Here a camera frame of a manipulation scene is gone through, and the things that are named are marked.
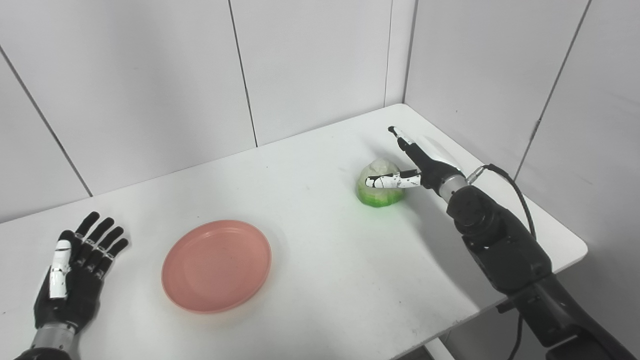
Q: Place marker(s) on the green white cabbage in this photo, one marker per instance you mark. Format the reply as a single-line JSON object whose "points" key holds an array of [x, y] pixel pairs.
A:
{"points": [[380, 196]]}

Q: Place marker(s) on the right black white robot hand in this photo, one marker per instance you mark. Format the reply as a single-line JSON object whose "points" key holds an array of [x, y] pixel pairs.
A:
{"points": [[430, 167]]}

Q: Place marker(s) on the pink round plate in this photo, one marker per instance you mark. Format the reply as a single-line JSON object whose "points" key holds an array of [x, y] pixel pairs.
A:
{"points": [[216, 266]]}

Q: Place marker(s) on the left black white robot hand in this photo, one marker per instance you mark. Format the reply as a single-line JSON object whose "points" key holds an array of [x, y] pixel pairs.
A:
{"points": [[70, 295]]}

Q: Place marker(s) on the white table leg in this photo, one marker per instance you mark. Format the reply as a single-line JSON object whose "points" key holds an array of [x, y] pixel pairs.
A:
{"points": [[436, 352]]}

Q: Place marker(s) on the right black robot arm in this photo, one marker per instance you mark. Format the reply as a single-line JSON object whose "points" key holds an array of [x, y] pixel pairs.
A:
{"points": [[505, 245]]}

